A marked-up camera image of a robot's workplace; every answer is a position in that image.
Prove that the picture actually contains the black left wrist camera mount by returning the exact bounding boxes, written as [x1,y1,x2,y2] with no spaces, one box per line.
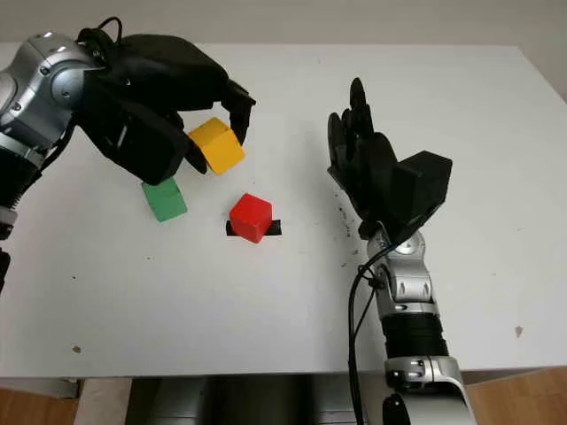
[82,81,188,187]

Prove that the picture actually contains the red wooden block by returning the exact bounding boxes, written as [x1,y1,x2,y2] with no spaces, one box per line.
[229,192,273,244]

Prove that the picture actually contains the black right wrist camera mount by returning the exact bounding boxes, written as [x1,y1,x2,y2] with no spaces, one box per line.
[395,150,454,243]

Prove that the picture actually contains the yellow wooden block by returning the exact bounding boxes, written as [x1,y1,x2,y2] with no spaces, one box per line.
[187,116,246,176]

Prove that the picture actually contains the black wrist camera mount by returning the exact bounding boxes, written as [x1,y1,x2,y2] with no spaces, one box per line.
[82,81,188,187]
[395,150,454,243]

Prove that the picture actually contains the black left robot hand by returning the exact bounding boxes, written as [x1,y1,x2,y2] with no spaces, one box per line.
[95,33,257,176]

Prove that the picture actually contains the dark grey robot torso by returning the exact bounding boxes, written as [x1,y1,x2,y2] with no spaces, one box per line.
[126,375,360,425]

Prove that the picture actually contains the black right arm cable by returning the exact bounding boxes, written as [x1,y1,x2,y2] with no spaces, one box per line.
[348,234,393,425]

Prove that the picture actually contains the green wooden block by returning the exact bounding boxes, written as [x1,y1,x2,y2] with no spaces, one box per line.
[141,176,189,222]

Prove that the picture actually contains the black tape strip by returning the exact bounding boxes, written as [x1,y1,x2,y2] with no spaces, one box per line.
[225,219,283,238]

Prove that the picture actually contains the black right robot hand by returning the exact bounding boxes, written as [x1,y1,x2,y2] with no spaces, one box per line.
[326,77,403,239]

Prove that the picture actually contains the grey metal table bracket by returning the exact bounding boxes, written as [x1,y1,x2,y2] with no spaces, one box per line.
[0,377,83,399]

